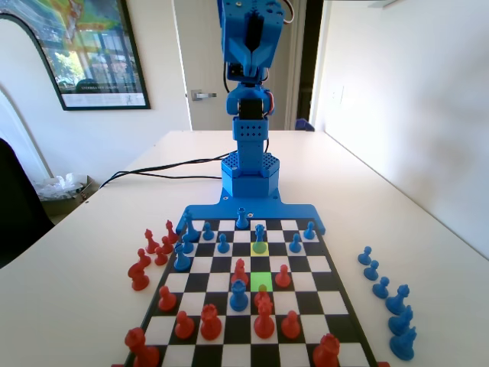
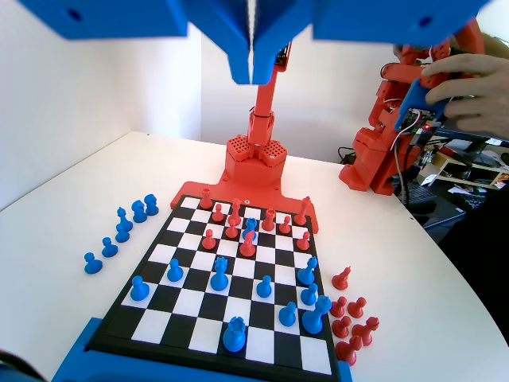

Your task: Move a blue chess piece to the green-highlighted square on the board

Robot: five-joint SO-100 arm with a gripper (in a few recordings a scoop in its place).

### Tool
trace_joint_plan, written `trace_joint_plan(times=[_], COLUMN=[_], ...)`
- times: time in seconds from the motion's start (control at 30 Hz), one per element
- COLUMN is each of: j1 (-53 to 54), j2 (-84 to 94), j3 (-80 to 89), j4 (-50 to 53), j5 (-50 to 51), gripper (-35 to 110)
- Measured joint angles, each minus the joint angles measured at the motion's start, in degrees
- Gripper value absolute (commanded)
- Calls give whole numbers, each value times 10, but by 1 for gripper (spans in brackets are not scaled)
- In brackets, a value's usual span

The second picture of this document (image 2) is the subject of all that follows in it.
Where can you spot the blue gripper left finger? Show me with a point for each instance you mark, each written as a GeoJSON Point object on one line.
{"type": "Point", "coordinates": [119, 20]}

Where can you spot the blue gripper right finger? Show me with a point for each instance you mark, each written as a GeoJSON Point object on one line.
{"type": "Point", "coordinates": [358, 20]}

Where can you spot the red leader arm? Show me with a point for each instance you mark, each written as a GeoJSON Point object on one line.
{"type": "Point", "coordinates": [370, 159]}

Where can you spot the red robot arm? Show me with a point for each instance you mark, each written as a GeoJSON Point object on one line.
{"type": "Point", "coordinates": [262, 119]}

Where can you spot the blue chess pawn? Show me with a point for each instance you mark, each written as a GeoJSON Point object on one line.
{"type": "Point", "coordinates": [263, 288]}
{"type": "Point", "coordinates": [122, 236]}
{"type": "Point", "coordinates": [309, 296]}
{"type": "Point", "coordinates": [288, 316]}
{"type": "Point", "coordinates": [139, 290]}
{"type": "Point", "coordinates": [109, 248]}
{"type": "Point", "coordinates": [92, 266]}
{"type": "Point", "coordinates": [174, 272]}

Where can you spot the red chess queen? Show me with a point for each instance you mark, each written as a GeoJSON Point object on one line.
{"type": "Point", "coordinates": [236, 209]}

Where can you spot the blue chess rook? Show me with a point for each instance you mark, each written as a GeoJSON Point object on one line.
{"type": "Point", "coordinates": [234, 336]}
{"type": "Point", "coordinates": [250, 226]}

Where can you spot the blue chess king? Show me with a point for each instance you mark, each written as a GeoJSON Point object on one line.
{"type": "Point", "coordinates": [315, 318]}

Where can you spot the person's hand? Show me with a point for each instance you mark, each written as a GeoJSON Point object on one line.
{"type": "Point", "coordinates": [469, 91]}

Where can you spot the light wooden shelf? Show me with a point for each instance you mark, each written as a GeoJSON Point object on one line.
{"type": "Point", "coordinates": [465, 169]}

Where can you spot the black keyboard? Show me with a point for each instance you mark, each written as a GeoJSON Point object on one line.
{"type": "Point", "coordinates": [475, 201]}

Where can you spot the black and white chessboard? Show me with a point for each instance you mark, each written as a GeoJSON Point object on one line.
{"type": "Point", "coordinates": [191, 302]}

